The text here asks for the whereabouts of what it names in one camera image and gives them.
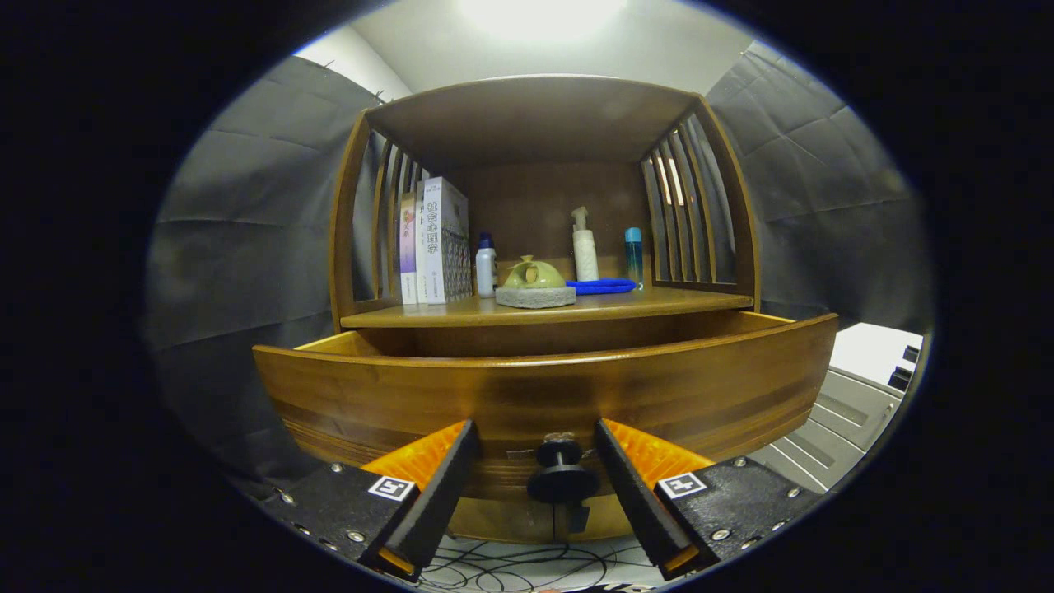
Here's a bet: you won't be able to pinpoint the green ceramic ornament grey base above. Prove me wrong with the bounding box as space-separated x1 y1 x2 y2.
494 255 577 310

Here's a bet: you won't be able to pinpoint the white bottle blue cap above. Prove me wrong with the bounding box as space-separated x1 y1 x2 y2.
475 232 498 298

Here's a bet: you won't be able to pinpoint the folded blue cloth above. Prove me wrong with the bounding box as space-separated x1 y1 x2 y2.
567 278 637 296

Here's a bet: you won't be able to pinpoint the thin purple book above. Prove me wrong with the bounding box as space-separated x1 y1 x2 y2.
399 193 419 306

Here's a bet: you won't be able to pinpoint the black floor cables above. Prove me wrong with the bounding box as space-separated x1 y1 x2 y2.
424 535 651 592

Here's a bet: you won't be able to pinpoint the white pump bottle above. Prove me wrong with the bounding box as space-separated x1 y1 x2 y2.
572 207 599 282

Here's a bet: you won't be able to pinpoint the wooden cabinet door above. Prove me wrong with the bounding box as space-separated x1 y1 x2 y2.
553 494 635 540
449 494 554 543

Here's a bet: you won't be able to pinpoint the grey metal cabinet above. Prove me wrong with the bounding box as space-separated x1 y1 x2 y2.
745 321 923 493

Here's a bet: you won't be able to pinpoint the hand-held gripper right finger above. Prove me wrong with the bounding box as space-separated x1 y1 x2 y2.
595 418 824 580

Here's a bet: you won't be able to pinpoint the black drawer knob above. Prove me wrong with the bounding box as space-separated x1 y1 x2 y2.
527 437 600 505

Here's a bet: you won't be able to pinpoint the wooden countertop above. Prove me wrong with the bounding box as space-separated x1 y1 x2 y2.
340 284 754 329

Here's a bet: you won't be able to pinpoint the black backdrop cloth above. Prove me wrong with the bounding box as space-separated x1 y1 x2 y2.
147 40 935 495

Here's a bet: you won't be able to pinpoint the wooden cabinet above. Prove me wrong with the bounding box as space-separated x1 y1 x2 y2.
329 74 761 544

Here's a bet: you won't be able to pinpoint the thick white book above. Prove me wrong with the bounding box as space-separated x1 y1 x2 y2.
414 176 474 305

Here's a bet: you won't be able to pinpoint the wooden drawer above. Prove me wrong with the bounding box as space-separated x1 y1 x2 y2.
252 311 839 503

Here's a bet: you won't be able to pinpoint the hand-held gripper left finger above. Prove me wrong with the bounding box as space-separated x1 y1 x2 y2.
272 418 483 584

